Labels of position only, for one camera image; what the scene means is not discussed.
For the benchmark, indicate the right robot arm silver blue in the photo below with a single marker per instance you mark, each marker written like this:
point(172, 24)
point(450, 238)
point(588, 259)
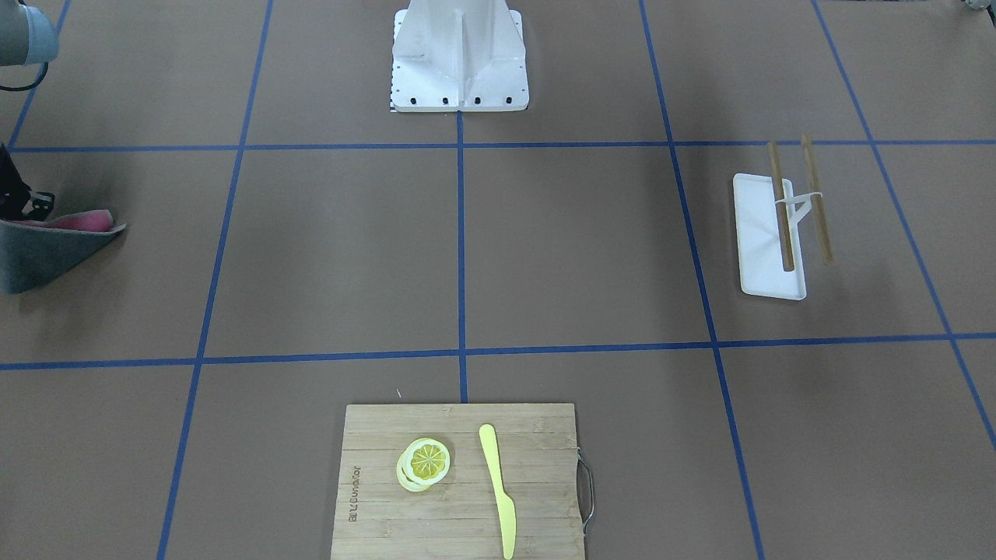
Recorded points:
point(28, 38)

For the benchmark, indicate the yellow plastic knife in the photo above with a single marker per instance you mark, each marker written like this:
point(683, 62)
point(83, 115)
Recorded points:
point(505, 505)

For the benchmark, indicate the white chopstick rest tray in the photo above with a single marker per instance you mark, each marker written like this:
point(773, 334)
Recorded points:
point(758, 248)

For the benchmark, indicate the wooden chopstick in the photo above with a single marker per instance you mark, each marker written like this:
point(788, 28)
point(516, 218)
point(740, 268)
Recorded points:
point(780, 207)
point(817, 200)

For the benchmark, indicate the bamboo cutting board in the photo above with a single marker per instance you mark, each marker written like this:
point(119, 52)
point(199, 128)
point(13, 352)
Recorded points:
point(375, 518)

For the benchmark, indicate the grey cleaning cloth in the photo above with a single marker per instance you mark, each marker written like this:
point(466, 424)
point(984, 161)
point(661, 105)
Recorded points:
point(34, 253)

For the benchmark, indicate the yellow lemon slice toy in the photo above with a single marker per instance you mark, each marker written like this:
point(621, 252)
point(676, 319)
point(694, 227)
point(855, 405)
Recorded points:
point(422, 464)

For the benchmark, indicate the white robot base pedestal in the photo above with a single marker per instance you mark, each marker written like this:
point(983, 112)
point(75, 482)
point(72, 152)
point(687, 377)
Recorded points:
point(452, 56)

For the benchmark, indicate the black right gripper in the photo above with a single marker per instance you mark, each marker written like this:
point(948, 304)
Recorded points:
point(9, 189)

